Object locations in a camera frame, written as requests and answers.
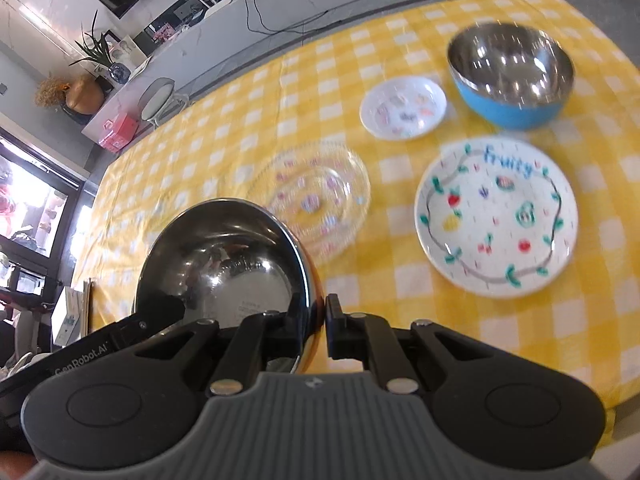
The green plant in blue vase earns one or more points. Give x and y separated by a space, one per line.
100 50

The glass door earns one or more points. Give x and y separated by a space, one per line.
30 200

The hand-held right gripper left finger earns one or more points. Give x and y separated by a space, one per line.
260 340

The yellow checked tablecloth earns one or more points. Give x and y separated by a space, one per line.
550 335

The pink box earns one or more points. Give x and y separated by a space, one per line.
119 132

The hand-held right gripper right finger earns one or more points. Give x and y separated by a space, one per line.
336 330

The golden vase with dried flowers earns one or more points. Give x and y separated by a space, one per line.
82 95

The clear glass plate with stickers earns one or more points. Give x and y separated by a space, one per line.
320 195

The white plate with fruit drawings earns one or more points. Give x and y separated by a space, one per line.
495 215

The person's left hand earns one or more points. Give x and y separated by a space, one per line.
12 466

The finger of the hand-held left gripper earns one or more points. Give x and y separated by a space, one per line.
137 325

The white marble cabinet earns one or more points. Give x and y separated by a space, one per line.
210 55

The blue stainless steel bowl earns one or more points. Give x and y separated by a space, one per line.
510 67

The small white plate with stickers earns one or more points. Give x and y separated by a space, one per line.
402 107

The white picture card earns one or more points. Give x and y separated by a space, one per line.
125 50

